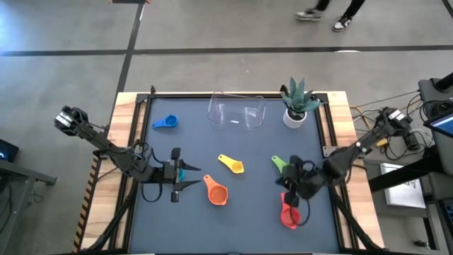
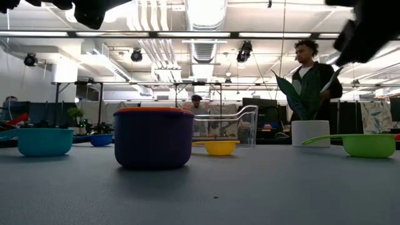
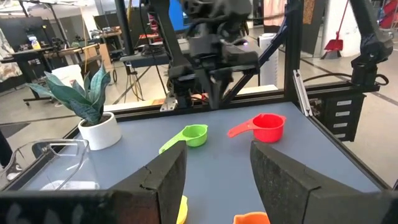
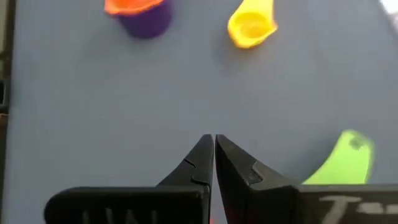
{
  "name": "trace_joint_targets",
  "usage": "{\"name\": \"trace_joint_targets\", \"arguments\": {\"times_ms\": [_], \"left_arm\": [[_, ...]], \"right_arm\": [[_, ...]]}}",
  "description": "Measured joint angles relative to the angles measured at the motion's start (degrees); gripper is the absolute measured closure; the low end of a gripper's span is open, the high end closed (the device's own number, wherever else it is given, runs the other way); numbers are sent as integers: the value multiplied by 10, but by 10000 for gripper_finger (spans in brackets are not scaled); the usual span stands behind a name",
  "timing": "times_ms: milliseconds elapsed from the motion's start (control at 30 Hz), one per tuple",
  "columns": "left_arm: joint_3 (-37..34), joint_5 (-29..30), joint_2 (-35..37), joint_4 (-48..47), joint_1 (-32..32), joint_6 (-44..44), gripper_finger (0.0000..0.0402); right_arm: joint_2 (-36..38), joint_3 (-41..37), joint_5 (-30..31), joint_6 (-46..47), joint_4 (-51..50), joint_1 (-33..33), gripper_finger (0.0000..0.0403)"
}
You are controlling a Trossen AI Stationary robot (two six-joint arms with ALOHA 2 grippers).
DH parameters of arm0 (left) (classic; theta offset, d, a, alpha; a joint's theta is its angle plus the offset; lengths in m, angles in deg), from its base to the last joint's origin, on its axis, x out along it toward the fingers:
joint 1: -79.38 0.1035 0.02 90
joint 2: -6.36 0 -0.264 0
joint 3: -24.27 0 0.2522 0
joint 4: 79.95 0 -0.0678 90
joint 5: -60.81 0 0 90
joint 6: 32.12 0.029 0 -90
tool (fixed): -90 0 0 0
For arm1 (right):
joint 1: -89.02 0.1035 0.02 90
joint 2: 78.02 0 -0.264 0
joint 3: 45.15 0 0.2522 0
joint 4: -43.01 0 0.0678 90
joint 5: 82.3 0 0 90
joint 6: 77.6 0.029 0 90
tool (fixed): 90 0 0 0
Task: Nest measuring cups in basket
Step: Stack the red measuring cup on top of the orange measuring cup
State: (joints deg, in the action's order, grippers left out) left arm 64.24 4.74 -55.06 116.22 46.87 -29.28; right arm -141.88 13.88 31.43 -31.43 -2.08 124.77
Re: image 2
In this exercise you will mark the red measuring cup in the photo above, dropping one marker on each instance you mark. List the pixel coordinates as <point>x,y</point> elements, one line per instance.
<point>397,137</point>

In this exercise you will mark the patterned hanging cloth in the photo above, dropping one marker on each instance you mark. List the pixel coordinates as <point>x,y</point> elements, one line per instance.
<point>375,117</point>

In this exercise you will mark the small leafy potted plant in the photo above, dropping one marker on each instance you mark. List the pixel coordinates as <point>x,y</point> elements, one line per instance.
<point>76,113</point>

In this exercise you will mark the person seated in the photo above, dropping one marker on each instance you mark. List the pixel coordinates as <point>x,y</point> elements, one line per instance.
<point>197,109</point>

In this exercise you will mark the red object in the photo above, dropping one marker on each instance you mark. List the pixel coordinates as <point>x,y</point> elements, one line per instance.
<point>18,119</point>

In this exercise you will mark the blue measuring cup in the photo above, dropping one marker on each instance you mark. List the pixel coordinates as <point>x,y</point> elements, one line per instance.
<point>101,140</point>

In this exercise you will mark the clear plastic basket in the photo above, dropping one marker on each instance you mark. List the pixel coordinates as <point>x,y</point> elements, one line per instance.
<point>250,125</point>

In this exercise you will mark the green measuring cup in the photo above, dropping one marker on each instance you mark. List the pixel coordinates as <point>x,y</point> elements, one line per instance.
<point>368,147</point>

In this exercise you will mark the black computer monitor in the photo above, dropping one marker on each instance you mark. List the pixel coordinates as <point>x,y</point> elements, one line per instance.
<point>259,103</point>

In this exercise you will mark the person standing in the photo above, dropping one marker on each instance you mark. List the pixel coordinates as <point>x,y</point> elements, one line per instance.
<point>307,50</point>

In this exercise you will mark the teal measuring cup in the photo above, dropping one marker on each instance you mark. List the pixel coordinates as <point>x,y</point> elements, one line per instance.
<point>43,142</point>

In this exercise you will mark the green succulent plant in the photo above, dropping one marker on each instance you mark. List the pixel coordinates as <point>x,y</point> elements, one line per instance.
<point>289,92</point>

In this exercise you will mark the black metal workstation frame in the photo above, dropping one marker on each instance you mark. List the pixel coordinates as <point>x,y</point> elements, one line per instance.
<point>100,103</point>

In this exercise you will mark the yellow measuring cup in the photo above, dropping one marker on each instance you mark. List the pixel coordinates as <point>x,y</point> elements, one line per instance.
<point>218,149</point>

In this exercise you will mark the white plant pot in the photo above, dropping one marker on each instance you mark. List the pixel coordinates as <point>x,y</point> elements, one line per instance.
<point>311,134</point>

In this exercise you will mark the purple measuring cup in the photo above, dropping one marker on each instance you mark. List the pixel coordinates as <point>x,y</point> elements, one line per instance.
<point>153,140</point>

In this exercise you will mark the silver ceiling air duct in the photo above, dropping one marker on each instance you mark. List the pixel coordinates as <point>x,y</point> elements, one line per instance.
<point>204,50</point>

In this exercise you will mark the black ceiling spotlight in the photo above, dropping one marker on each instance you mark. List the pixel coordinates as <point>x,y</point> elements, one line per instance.
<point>244,51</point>
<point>136,55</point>
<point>30,59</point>

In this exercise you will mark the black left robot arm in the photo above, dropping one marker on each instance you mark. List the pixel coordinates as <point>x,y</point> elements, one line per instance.
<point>9,3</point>

